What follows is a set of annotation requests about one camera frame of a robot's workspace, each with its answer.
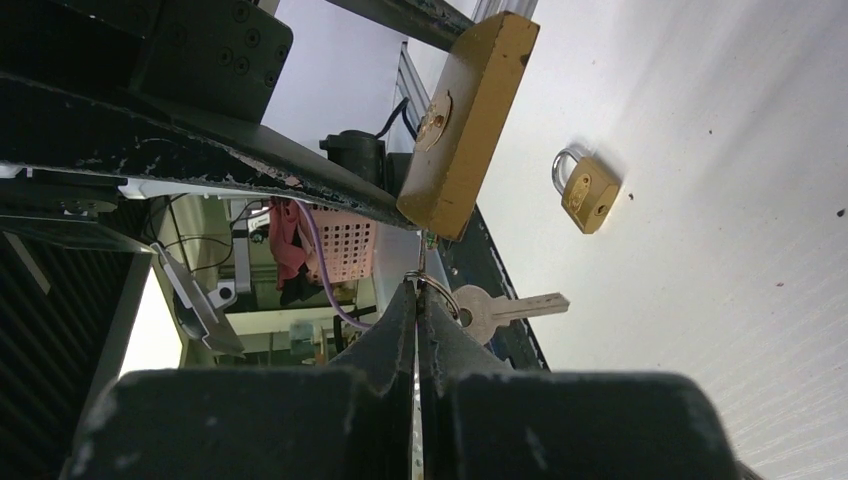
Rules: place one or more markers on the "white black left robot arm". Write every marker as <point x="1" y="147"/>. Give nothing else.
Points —
<point x="361" y="156"/>

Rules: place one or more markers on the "red cloth in background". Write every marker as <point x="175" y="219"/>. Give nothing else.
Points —
<point x="289" y="251"/>

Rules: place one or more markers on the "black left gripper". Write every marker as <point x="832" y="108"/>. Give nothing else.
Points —
<point x="221" y="56"/>

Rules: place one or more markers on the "pink perforated basket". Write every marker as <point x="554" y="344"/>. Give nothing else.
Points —
<point x="347" y="242"/>

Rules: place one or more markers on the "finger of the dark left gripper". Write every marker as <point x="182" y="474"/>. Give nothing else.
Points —
<point x="433" y="22"/>

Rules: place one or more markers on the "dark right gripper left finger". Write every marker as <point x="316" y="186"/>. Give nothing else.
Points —
<point x="349" y="419"/>

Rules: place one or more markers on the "small brass padlock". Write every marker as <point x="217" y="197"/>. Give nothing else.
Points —
<point x="587" y="187"/>

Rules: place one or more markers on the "large brass padlock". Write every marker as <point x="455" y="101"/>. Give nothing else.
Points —
<point x="464" y="122"/>

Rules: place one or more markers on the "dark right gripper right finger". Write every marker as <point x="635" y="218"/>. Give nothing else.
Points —
<point x="481" y="419"/>

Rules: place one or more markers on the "silver key bunch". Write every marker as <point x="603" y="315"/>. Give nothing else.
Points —
<point x="469" y="314"/>

